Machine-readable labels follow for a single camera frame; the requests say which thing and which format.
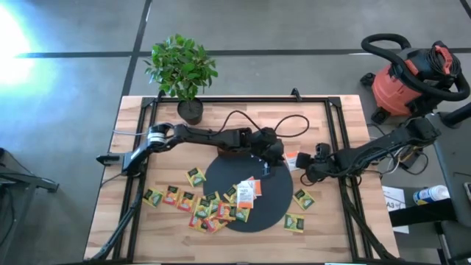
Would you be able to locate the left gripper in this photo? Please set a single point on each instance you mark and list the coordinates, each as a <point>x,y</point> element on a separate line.
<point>274,149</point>

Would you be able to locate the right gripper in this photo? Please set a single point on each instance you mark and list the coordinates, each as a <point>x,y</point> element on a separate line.
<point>321,170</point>

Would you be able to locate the white orange Tazo packet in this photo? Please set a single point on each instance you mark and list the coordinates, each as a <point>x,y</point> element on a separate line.
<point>245,195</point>
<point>258,187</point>
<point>291,161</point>

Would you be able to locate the lemon lime tea packet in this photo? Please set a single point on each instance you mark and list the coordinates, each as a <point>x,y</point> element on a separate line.
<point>213,197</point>
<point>230,193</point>
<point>304,199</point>
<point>195,177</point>
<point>243,215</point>
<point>152,197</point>
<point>202,208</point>
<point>294,222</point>

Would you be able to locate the brown wooden tea organizer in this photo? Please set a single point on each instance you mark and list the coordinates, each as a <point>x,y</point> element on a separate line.
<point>222,151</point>

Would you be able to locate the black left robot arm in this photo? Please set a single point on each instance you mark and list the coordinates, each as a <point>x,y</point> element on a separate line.
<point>206,137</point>

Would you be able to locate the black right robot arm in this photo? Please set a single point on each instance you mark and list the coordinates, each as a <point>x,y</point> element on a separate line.
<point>371,151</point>

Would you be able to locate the round dark woven placemat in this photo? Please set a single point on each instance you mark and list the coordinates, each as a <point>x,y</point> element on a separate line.
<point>272,206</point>

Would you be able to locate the white paper sheet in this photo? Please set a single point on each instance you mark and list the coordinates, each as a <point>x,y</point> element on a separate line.
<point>395,197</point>

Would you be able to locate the black power supply box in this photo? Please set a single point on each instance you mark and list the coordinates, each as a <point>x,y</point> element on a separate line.
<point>414,162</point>

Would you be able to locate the orange black shop vacuum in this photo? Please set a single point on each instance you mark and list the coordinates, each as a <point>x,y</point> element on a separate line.
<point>390,88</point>

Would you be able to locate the green potted plant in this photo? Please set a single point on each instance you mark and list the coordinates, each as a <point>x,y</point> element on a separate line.
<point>184,66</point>

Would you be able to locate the black shelf board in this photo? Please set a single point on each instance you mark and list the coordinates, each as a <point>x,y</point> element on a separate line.
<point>423,213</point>

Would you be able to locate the blue white canister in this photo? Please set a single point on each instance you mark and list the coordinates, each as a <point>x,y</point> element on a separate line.
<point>430,195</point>

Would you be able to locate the grey desk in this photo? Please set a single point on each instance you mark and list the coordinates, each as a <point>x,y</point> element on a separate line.
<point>452,158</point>

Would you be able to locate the black metal stand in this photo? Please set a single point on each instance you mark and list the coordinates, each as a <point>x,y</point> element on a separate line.
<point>22,179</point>

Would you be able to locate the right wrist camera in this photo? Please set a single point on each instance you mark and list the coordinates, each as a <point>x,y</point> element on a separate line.
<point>323,149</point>

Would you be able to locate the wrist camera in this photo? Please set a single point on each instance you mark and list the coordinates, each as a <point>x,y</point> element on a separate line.
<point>268,134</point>
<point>323,149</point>

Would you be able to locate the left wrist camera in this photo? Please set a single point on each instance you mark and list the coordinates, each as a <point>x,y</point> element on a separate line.
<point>268,134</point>

